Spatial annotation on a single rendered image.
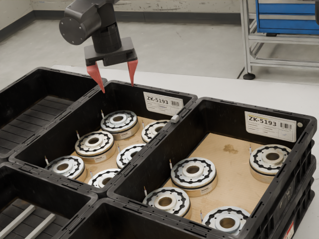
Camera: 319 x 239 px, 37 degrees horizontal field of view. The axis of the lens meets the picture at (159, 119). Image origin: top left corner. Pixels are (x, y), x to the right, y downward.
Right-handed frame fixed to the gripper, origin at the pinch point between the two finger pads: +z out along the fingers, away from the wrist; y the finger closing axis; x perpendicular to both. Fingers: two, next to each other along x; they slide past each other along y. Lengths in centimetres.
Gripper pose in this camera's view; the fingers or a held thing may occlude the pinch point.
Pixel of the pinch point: (117, 85)
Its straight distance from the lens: 103.6
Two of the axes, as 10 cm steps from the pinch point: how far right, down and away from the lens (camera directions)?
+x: -1.7, -5.2, 8.4
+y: 9.7, -2.3, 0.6
